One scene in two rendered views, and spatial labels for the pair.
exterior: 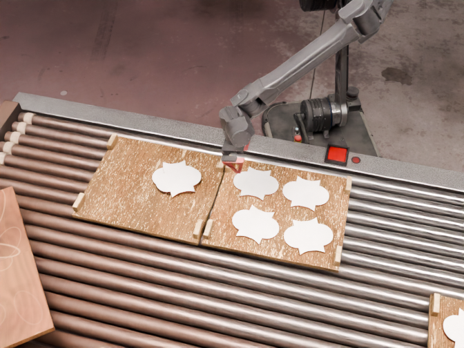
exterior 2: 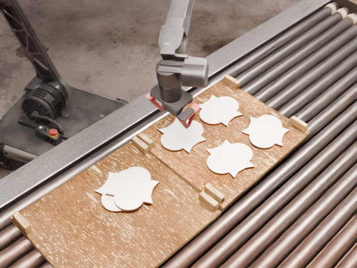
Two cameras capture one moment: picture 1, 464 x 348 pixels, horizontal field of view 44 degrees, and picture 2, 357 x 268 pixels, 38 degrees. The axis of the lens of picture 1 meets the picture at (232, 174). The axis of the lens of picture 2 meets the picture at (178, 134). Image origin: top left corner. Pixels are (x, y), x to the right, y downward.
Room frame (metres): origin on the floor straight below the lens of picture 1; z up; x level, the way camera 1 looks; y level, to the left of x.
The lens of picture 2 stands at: (0.68, 0.88, 2.03)
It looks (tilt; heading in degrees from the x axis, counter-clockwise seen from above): 45 degrees down; 297
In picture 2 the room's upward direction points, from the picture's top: 4 degrees clockwise
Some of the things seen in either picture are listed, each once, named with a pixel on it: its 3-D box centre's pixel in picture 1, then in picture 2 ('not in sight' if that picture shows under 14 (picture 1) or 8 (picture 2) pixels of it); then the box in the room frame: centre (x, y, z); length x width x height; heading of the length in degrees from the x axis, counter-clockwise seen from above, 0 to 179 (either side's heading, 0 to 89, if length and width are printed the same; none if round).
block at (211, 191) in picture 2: (208, 229); (214, 193); (0.97, 0.07, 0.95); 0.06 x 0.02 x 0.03; 166
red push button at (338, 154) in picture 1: (337, 155); not in sight; (1.29, -0.36, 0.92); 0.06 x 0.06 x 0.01; 75
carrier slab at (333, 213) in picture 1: (279, 210); (222, 136); (1.06, -0.15, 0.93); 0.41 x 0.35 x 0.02; 76
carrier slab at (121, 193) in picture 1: (153, 186); (118, 216); (1.16, 0.26, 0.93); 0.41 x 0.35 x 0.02; 74
